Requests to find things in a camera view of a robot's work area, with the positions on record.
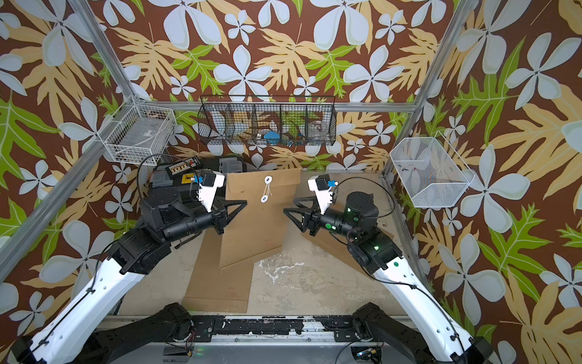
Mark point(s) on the black plastic toolbox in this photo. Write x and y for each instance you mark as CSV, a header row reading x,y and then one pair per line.
x,y
185,176

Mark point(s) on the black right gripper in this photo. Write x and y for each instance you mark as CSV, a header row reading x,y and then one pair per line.
x,y
314,217

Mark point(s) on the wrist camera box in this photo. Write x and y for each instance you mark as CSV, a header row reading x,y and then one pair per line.
x,y
208,183
324,188

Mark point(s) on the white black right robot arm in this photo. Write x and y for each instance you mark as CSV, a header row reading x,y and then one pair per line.
x,y
437,338

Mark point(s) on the black wire basket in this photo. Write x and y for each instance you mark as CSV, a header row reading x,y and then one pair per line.
x,y
299,120

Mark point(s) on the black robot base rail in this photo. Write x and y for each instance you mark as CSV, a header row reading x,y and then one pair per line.
x,y
174,322

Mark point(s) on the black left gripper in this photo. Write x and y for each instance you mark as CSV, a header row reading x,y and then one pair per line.
x,y
220,214

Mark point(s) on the screwdriver bit set case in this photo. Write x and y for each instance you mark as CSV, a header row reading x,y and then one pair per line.
x,y
183,167

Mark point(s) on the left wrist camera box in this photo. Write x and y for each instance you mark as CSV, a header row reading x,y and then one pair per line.
x,y
208,183

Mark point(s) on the white wire basket right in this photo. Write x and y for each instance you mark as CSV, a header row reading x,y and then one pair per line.
x,y
432,172

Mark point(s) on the blue object in basket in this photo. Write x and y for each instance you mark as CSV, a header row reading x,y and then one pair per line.
x,y
273,138

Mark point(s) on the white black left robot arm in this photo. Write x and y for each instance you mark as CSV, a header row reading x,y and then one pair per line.
x,y
166,217

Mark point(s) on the white wire basket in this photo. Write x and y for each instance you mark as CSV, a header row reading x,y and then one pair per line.
x,y
140,133
432,172

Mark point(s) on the kraft file bag with string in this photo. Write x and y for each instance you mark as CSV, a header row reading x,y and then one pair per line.
x,y
213,290

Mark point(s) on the white wire basket left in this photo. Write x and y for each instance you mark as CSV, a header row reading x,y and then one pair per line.
x,y
140,133

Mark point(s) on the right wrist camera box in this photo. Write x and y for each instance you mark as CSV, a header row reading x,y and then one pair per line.
x,y
324,188

